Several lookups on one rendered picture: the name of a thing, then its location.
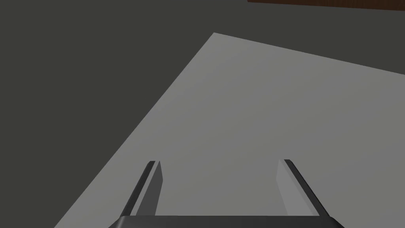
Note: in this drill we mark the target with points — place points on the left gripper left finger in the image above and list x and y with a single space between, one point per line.
148 193

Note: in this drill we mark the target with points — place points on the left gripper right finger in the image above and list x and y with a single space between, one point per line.
297 191

